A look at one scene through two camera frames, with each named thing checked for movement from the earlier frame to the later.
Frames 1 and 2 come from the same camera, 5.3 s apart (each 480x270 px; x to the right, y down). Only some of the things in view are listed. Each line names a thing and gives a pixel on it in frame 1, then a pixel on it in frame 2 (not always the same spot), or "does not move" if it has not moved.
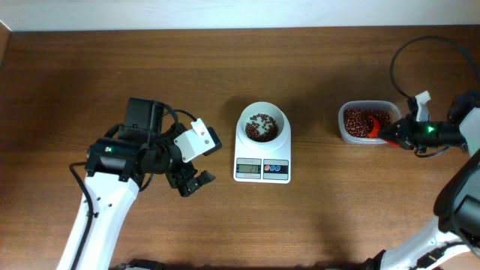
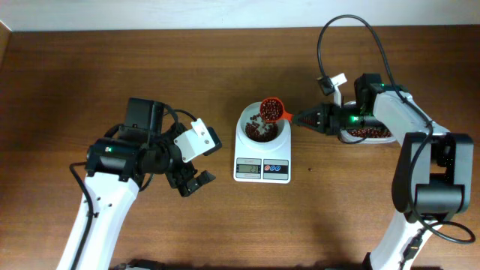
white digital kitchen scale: (273, 166) does not move
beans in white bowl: (262, 129) does not move
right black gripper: (405, 133) -> (329, 118)
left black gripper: (177, 179) does not move
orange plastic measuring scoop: (375, 131) -> (272, 110)
